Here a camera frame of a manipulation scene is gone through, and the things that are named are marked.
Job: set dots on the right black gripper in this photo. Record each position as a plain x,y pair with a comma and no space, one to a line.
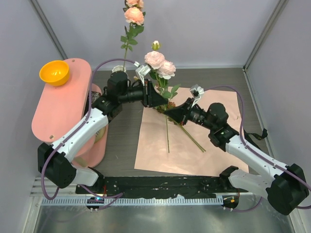
181,113

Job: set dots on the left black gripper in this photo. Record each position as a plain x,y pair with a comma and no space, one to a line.
151,98

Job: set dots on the pale pink rose stem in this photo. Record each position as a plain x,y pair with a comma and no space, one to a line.
162,71

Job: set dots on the pink flower bouquet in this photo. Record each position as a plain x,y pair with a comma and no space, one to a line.
184,157

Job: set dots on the black ribbon gold lettering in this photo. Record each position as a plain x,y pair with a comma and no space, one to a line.
258,137

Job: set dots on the peach rose stem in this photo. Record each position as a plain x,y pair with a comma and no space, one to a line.
134,16

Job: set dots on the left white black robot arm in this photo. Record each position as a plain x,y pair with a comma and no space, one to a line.
55,160

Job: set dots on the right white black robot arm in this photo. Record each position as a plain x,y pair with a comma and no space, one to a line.
282,185

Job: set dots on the white ribbed ceramic vase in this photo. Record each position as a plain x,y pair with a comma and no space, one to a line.
119,68

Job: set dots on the red leafy flower stem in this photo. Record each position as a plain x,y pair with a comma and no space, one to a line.
187,136

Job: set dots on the black patterned box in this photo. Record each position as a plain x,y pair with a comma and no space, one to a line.
94,96

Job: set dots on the pink tiered wooden shelf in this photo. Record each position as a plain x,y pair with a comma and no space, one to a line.
60,108

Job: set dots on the orange plastic bowl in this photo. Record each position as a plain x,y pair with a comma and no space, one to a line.
55,73

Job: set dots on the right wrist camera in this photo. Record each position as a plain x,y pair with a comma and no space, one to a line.
197,92

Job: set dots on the black mounting base plate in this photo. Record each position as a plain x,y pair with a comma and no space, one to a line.
164,187

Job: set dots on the slotted white cable duct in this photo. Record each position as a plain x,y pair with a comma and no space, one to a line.
87,200

